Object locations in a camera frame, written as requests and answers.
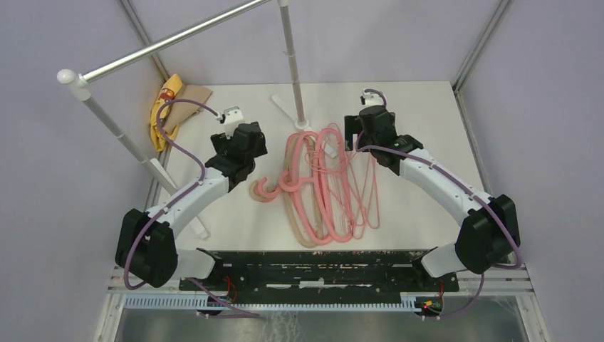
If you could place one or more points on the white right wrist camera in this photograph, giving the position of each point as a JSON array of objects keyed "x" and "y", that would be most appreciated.
[{"x": 370, "y": 99}]

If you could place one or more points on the grey right rack post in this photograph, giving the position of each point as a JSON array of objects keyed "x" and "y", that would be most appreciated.
[{"x": 291, "y": 54}]

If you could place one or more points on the yellow patterned cloth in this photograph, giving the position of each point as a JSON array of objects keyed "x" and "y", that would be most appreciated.
[{"x": 167, "y": 93}]

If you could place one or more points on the pink plastic hanger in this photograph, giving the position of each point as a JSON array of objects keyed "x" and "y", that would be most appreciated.
[
  {"x": 306, "y": 171},
  {"x": 290, "y": 182}
]

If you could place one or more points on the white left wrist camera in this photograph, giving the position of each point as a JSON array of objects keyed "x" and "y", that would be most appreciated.
[{"x": 230, "y": 119}]

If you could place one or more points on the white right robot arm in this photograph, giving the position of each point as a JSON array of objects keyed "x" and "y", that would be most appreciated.
[{"x": 489, "y": 229}]

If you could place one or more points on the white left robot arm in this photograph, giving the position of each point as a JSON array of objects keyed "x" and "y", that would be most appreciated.
[{"x": 147, "y": 242}]

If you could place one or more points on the white left rack post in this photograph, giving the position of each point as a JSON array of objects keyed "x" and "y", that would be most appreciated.
[{"x": 80, "y": 91}]

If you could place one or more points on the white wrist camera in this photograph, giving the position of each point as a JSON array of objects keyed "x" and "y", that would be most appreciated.
[
  {"x": 370, "y": 99},
  {"x": 230, "y": 119}
]

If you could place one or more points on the beige cloth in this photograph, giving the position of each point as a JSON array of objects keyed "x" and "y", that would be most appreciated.
[{"x": 180, "y": 111}]

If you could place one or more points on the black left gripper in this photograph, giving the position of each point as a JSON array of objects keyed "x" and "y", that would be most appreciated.
[{"x": 220, "y": 143}]

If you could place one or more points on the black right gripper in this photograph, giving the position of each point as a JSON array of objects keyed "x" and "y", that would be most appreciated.
[{"x": 353, "y": 125}]

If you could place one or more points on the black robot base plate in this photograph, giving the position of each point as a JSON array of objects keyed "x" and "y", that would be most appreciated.
[{"x": 324, "y": 277}]

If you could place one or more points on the silver horizontal rack rail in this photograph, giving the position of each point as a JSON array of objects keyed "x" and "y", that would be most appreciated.
[{"x": 170, "y": 40}]

